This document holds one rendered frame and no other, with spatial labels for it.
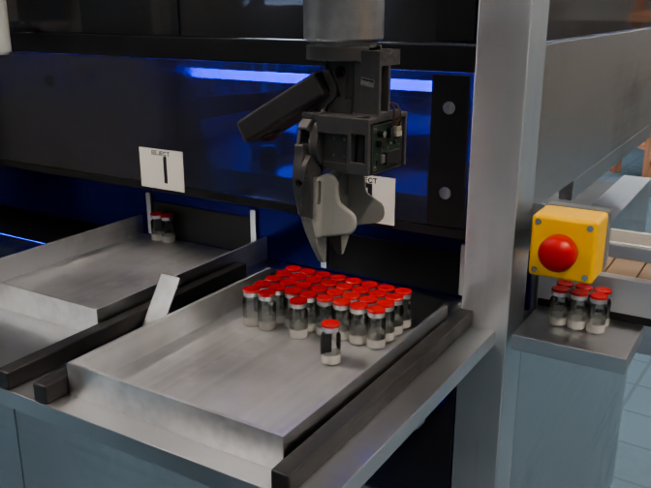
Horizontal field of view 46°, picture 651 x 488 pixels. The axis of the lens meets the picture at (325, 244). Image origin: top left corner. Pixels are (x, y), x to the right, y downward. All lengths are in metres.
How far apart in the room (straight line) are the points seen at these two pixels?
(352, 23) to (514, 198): 0.30
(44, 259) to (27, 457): 0.58
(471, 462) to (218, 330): 0.37
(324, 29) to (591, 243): 0.37
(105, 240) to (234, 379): 0.53
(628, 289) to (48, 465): 1.13
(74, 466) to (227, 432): 0.91
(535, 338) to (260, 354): 0.32
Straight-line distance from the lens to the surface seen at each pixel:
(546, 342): 0.94
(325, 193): 0.75
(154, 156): 1.17
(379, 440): 0.71
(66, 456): 1.59
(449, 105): 0.90
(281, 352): 0.87
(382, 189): 0.96
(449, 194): 0.92
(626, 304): 1.01
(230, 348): 0.89
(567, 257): 0.86
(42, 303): 1.01
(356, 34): 0.71
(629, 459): 2.46
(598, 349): 0.93
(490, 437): 1.01
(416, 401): 0.78
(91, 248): 1.27
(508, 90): 0.88
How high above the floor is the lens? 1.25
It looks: 17 degrees down
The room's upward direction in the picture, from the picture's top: straight up
